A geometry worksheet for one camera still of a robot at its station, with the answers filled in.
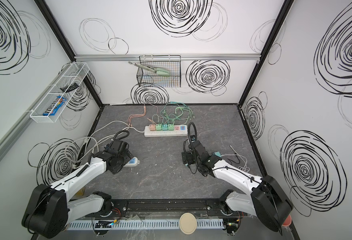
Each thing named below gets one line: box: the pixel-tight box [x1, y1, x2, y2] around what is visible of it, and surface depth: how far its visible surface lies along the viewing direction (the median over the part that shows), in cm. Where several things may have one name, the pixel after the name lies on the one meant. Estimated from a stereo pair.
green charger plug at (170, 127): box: [168, 124, 174, 131], surface depth 101 cm
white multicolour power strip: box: [144, 124, 188, 138], surface depth 102 cm
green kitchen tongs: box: [128, 61, 170, 75], surface depth 93 cm
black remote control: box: [60, 82, 79, 93], surface depth 82 cm
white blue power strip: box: [123, 156, 141, 168], surface depth 89 cm
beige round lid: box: [179, 212, 197, 235], surface depth 66 cm
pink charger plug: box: [149, 124, 156, 132], surface depth 101 cm
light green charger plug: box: [155, 124, 162, 131], surface depth 101 cm
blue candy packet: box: [42, 96, 67, 116], surface depth 72 cm
